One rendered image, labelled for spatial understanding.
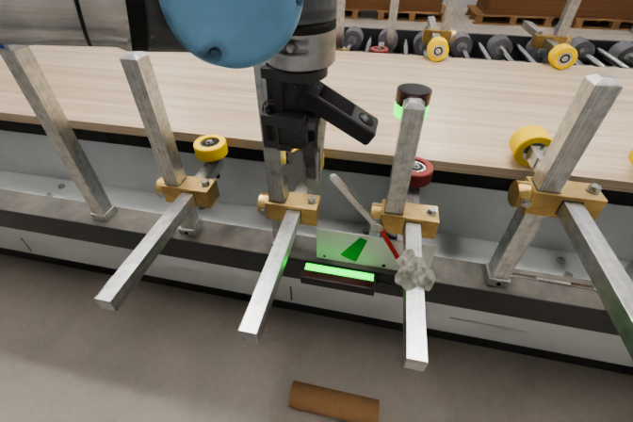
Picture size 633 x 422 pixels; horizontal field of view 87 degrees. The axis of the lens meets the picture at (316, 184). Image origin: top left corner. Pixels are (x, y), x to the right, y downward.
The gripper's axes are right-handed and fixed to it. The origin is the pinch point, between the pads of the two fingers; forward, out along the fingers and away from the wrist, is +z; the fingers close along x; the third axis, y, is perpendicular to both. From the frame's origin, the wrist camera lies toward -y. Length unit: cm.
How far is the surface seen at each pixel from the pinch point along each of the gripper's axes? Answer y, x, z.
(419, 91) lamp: -15.1, -13.9, -11.9
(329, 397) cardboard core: -4, 0, 91
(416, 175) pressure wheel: -18.5, -17.8, 8.4
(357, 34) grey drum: 9, -157, 15
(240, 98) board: 35, -49, 9
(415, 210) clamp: -18.8, -10.5, 11.9
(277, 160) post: 9.7, -8.6, 2.2
